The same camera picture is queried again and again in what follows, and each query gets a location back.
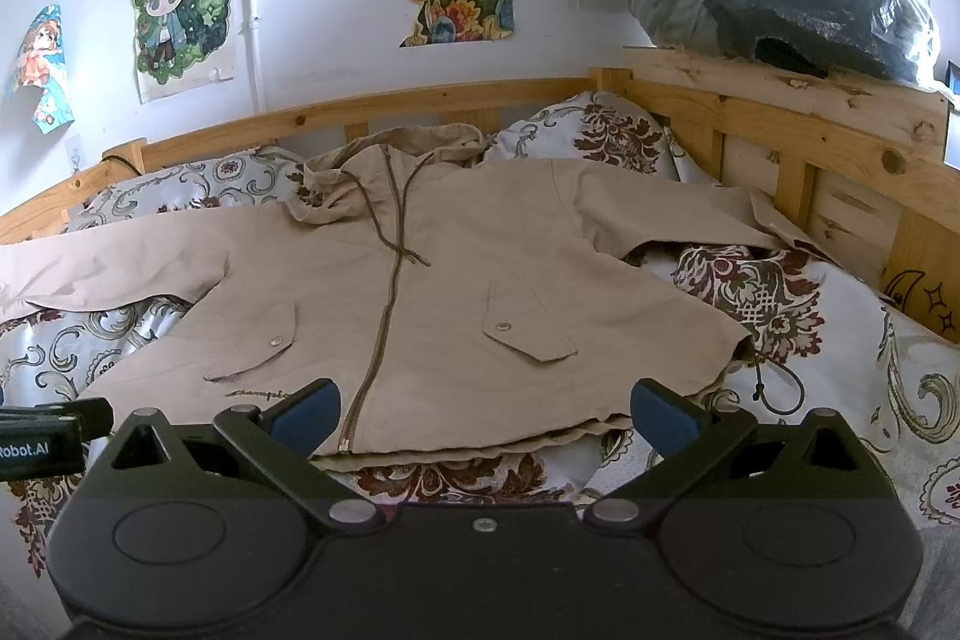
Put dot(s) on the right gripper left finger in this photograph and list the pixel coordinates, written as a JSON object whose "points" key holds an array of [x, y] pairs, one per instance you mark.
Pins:
{"points": [[275, 446]]}

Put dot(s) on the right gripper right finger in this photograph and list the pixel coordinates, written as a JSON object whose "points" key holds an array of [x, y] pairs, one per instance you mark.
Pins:
{"points": [[692, 443]]}

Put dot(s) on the beige hooded jacket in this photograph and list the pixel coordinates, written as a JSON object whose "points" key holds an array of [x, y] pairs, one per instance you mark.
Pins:
{"points": [[461, 306]]}

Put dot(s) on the small anime girl poster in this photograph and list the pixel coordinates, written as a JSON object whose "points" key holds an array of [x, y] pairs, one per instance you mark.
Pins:
{"points": [[40, 66]]}

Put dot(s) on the blond anime boy poster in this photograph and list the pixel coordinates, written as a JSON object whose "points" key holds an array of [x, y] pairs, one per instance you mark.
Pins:
{"points": [[182, 45]]}

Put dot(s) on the white wall socket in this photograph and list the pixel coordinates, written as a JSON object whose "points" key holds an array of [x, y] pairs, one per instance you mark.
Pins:
{"points": [[73, 147]]}

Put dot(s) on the wooden bed frame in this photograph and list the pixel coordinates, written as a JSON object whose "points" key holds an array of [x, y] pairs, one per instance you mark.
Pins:
{"points": [[860, 165]]}

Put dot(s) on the white wall pipe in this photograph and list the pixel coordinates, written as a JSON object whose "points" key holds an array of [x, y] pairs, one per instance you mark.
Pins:
{"points": [[253, 57]]}

